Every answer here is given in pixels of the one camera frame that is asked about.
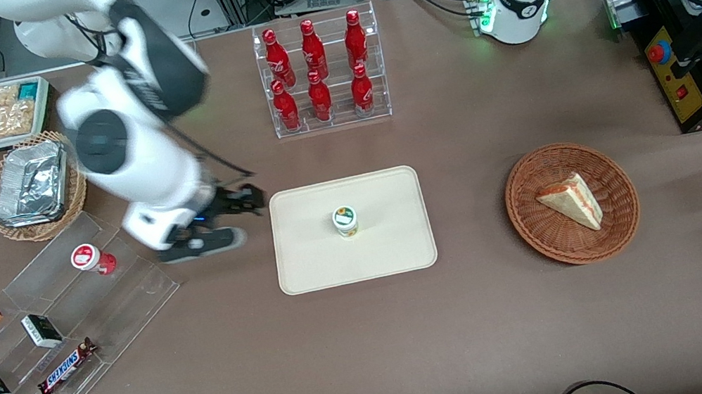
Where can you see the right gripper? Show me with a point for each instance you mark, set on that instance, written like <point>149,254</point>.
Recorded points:
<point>230,201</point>

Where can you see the green gum bottle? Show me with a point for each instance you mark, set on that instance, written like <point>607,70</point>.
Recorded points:
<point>345,221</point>

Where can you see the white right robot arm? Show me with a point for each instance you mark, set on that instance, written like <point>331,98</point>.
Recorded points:
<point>138,161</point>

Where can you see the cream plastic tray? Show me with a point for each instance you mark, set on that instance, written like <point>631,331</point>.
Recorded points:
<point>387,241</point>

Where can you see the red gum bottle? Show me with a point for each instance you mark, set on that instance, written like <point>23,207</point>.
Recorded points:
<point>87,257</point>

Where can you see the aluminium foil tray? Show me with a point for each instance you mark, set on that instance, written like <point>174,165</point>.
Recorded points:
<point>35,182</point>

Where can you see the red cola bottle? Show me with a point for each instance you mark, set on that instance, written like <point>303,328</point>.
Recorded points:
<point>355,41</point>
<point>278,59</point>
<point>285,108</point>
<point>320,99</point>
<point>313,52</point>
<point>361,89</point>

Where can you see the clear acrylic bottle rack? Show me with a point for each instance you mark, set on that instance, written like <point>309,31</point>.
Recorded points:
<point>342,120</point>

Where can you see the clear acrylic stepped display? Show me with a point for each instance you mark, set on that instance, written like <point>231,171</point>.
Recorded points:
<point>124,292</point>

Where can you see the light wicker basket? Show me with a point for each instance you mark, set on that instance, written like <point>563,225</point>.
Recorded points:
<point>76,193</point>

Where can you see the wrapped triangle sandwich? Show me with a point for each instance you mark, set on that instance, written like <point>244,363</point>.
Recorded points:
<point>573,201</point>

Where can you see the brown wicker basket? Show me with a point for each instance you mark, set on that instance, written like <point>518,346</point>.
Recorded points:
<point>543,236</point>

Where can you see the teal snack packet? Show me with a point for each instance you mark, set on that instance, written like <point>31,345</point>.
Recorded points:
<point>28,90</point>

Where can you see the Snickers chocolate bar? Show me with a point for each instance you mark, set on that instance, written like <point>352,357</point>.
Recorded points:
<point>66,367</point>

